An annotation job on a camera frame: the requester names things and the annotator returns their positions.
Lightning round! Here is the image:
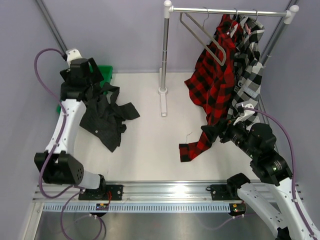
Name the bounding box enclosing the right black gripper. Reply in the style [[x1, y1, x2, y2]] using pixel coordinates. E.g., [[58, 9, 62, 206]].
[[201, 114, 258, 159]]

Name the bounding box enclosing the dark grey striped shirt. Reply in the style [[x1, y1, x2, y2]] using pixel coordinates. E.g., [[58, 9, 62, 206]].
[[79, 82, 140, 152]]

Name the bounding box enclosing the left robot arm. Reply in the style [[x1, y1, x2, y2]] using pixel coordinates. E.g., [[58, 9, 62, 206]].
[[34, 56, 108, 200]]

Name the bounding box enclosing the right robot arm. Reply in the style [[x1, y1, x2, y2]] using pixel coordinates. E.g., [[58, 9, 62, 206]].
[[201, 120, 320, 240]]

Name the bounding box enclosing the red black plaid shirt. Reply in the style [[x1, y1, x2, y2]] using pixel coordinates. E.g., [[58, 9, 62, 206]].
[[178, 13, 245, 163]]

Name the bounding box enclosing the white black plaid shirt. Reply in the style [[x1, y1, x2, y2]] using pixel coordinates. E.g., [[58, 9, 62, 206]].
[[226, 15, 265, 120]]

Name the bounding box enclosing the red shirt hanger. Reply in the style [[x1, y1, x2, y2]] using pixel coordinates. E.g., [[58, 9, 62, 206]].
[[230, 8, 239, 28]]

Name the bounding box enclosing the green plastic tray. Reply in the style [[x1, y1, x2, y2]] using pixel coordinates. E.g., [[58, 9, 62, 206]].
[[60, 65, 113, 104]]

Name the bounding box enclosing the silver clothes rack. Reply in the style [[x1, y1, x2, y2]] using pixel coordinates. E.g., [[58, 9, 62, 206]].
[[158, 0, 300, 117]]

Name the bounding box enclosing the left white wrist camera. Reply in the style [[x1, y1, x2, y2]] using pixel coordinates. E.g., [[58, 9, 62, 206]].
[[65, 48, 83, 64]]

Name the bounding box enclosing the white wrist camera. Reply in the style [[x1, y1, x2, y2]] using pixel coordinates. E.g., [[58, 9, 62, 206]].
[[65, 48, 83, 64], [233, 101, 256, 126]]

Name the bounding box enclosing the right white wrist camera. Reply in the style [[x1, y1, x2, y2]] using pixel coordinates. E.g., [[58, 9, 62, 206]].
[[233, 101, 256, 126]]

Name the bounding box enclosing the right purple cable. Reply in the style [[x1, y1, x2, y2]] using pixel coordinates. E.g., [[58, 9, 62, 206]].
[[243, 107, 316, 240]]

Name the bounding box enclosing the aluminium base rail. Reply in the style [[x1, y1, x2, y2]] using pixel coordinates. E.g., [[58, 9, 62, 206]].
[[32, 180, 305, 203]]

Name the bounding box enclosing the white slotted cable duct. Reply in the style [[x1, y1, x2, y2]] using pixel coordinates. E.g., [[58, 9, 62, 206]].
[[42, 202, 231, 213]]

